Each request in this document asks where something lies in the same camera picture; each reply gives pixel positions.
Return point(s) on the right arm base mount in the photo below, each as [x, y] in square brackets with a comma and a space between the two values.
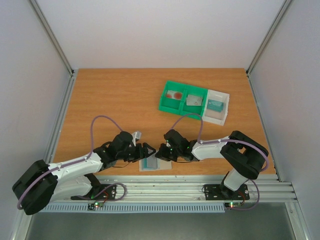
[214, 192]

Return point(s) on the teal card in bin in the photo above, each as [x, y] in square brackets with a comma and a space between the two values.
[215, 105]

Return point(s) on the aluminium front rail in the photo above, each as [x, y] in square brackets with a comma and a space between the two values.
[188, 188]

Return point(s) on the grey slotted cable duct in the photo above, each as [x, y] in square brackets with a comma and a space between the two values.
[126, 208]

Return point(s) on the left aluminium frame post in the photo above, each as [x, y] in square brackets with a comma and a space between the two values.
[48, 30]

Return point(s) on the aluminium frame post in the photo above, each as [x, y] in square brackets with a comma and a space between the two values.
[269, 34]
[48, 30]

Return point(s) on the red patterned card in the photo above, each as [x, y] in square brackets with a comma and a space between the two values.
[176, 95]

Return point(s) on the white card holder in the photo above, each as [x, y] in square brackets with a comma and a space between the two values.
[162, 165]

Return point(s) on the circuit board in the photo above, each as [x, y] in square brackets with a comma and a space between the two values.
[232, 204]
[96, 205]

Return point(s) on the right aluminium frame post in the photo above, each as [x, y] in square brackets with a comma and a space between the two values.
[269, 34]

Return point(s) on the green bin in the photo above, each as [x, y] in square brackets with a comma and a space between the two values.
[194, 90]
[171, 100]

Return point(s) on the left circuit board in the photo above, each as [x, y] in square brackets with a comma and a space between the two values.
[96, 205]

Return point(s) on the green bin middle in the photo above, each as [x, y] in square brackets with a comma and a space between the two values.
[194, 90]

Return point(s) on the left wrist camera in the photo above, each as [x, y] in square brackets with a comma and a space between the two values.
[136, 136]

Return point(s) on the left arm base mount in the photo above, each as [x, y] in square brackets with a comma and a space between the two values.
[104, 191]

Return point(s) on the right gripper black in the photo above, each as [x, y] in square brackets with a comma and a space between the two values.
[168, 151]

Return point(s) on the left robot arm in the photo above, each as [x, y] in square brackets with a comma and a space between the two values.
[44, 183]

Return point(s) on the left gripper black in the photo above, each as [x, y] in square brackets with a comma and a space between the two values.
[140, 156]

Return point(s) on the white bin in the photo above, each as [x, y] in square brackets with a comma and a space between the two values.
[215, 117]

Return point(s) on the right circuit board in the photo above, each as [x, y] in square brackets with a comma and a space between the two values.
[232, 204]

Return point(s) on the green bin left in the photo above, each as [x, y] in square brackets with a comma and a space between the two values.
[171, 100]

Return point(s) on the white red floral card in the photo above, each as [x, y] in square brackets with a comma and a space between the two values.
[194, 100]

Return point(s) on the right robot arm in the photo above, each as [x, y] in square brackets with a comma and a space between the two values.
[246, 156]

